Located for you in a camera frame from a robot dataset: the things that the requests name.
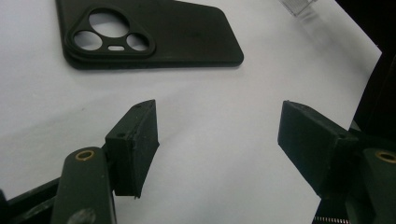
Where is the black phone case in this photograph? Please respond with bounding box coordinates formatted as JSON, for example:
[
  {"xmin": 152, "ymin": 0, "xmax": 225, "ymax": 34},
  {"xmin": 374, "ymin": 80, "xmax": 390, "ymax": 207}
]
[{"xmin": 55, "ymin": 0, "xmax": 245, "ymax": 71}]

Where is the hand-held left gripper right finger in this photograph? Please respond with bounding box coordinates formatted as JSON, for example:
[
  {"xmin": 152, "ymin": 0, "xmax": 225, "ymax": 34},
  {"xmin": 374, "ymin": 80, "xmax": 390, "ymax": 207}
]
[{"xmin": 276, "ymin": 100, "xmax": 361, "ymax": 200}]

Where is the clear plastic container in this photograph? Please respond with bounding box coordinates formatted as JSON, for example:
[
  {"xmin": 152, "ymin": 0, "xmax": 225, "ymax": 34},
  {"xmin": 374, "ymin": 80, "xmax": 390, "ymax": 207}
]
[{"xmin": 277, "ymin": 0, "xmax": 318, "ymax": 17}]

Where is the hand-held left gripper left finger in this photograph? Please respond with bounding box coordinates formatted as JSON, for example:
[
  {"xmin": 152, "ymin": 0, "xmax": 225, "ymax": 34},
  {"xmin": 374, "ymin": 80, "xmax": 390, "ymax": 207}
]
[{"xmin": 105, "ymin": 99, "xmax": 161, "ymax": 199}]

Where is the white table board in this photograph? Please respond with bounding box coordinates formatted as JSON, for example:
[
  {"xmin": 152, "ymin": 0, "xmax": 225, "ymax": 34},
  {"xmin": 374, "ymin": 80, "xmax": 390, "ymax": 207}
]
[{"xmin": 0, "ymin": 0, "xmax": 383, "ymax": 224}]

